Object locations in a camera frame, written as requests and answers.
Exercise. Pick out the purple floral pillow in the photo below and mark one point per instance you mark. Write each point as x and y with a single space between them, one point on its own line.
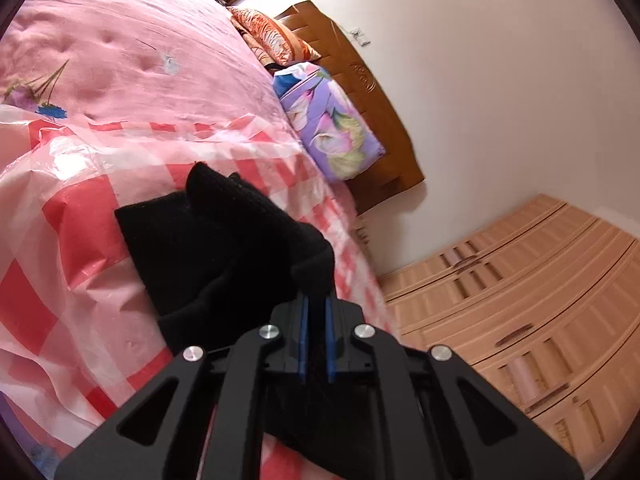
325 125

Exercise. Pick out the light wooden wardrobe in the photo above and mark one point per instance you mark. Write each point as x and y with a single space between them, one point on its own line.
540 310

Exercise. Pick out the white wall socket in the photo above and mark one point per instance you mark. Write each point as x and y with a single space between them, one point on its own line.
361 36

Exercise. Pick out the red checked plastic sheet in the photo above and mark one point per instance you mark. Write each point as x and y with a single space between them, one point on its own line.
75 210

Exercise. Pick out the black pants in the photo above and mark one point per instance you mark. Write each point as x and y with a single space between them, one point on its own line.
225 240

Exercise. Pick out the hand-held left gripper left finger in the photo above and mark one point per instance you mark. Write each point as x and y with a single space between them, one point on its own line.
302 345

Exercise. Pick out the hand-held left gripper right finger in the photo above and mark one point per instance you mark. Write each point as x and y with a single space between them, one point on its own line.
330 345

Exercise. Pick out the orange floral pillow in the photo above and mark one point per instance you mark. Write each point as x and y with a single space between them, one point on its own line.
272 35

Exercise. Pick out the pink floral bed cover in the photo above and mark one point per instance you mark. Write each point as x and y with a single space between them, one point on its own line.
125 35

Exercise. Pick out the carved wooden headboard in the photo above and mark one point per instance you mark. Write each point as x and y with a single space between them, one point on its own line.
380 125

